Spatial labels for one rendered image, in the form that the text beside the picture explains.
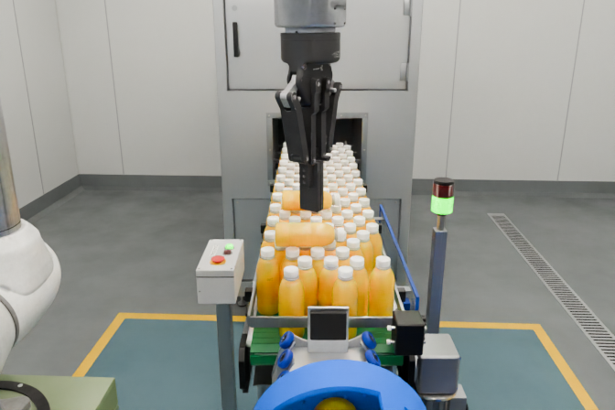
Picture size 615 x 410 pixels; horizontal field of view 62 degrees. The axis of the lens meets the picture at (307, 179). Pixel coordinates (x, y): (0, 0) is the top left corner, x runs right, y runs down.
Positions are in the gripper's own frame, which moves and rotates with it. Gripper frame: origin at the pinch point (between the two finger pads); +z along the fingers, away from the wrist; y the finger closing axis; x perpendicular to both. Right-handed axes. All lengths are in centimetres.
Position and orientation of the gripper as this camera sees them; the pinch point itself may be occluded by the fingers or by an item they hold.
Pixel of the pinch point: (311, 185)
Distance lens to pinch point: 69.8
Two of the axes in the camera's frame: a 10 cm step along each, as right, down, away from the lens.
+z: 0.1, 9.5, 3.0
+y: 5.3, -2.6, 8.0
